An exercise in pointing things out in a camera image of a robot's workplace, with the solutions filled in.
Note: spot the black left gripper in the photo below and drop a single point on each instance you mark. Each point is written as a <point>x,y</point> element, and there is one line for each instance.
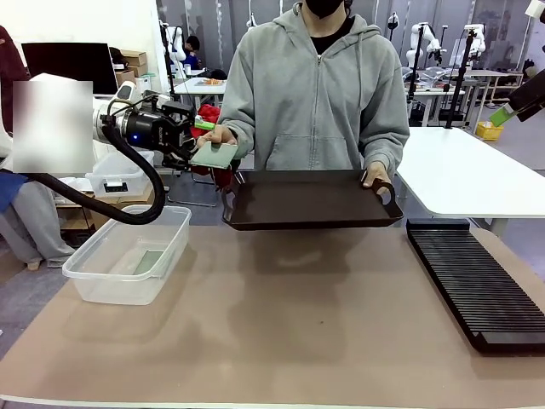
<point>149,130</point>

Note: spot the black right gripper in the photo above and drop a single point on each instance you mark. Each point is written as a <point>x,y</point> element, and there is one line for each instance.
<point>530,96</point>

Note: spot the small green perforated PCB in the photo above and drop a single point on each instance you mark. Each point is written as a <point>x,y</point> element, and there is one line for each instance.
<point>213,155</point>

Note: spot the large green perforated PCB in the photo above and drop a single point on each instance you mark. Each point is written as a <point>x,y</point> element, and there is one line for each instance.
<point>150,262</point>

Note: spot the dark brown plastic tray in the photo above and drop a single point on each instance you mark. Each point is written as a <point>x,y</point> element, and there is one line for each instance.
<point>311,200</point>

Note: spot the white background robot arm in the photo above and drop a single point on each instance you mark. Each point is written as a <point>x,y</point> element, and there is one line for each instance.
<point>477,36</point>
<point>415,40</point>
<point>175,42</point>

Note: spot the person's left forearm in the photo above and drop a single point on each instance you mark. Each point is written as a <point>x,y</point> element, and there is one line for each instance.
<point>385,149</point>

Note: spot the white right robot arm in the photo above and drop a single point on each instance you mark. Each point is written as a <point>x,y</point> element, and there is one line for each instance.
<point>537,8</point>

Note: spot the person's right forearm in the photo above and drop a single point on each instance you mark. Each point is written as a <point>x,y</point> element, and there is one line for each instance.
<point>242,136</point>

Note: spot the person's right hand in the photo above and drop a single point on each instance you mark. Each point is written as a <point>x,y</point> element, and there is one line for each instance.
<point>219,135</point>

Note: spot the person's left hand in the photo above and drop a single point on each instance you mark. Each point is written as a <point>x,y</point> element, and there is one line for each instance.
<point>376,174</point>

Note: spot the yellow plastic bin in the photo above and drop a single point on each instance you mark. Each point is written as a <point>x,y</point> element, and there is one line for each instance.
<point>487,132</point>

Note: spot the red cloth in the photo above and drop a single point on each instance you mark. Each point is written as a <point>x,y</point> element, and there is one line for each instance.
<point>208,113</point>

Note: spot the small white background table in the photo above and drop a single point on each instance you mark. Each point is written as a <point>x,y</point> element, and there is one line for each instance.
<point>200,87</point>

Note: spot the black tripod stand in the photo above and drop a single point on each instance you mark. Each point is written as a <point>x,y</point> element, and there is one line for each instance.
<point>460,85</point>
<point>415,72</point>

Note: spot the large white table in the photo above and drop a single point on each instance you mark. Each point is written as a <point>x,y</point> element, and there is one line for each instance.
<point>460,170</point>

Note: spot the white latched storage bin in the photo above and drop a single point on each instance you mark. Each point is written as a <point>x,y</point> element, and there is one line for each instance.
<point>123,179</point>

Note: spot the small cardboard box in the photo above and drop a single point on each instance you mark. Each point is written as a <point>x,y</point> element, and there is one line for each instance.
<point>134,58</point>
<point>125,77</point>

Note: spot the seated person in background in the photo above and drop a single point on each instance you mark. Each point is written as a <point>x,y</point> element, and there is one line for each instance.
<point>193,44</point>

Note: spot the black computer monitor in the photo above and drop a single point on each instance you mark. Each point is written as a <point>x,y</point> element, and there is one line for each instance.
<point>72,61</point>

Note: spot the person in grey hoodie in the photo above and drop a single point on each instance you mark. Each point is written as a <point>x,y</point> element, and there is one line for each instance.
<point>315,106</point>

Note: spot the black slotted PCB rack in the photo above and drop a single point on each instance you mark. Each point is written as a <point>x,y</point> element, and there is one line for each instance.
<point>472,277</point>

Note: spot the clear plastic box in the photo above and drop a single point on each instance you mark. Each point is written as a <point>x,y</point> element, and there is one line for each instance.
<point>110,285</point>

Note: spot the bystander in grey trousers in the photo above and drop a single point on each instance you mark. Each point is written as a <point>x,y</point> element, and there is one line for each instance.
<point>30,221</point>

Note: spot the black face mask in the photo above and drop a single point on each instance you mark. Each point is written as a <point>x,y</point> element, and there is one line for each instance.
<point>323,7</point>

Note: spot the metal frame chair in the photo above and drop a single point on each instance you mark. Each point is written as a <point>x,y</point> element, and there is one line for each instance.
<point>200,181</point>

